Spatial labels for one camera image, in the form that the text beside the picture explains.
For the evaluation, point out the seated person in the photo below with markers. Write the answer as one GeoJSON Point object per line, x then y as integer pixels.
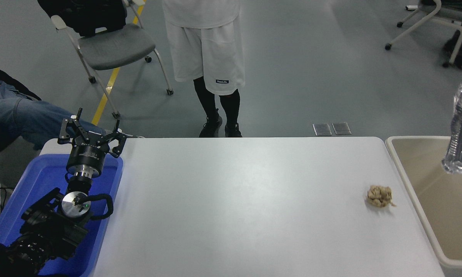
{"type": "Point", "coordinates": [23, 119]}

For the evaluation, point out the crumpled tan paper ball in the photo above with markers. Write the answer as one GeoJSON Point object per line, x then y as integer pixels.
{"type": "Point", "coordinates": [379, 196]}

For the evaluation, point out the black padded jacket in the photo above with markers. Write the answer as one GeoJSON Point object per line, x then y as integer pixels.
{"type": "Point", "coordinates": [85, 15]}

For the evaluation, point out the grey seat white-frame chair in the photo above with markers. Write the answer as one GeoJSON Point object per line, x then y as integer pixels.
{"type": "Point", "coordinates": [115, 48]}

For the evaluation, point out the metal floor plate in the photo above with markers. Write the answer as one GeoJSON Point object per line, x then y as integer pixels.
{"type": "Point", "coordinates": [341, 128]}
{"type": "Point", "coordinates": [322, 129]}

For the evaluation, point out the standing person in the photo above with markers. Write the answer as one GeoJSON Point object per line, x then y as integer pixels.
{"type": "Point", "coordinates": [204, 50]}

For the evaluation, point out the blue plastic tray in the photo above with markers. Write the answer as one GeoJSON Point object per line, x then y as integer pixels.
{"type": "Point", "coordinates": [35, 181]}

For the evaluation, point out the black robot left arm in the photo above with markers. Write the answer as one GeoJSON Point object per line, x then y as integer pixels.
{"type": "Point", "coordinates": [46, 231]}

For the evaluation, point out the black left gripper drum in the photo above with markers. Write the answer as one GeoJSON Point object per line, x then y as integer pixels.
{"type": "Point", "coordinates": [88, 155]}

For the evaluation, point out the large pale bin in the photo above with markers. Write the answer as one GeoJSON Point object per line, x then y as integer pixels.
{"type": "Point", "coordinates": [446, 215]}

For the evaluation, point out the white-frame wheeled chair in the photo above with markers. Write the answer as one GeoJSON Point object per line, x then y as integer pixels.
{"type": "Point", "coordinates": [442, 15]}

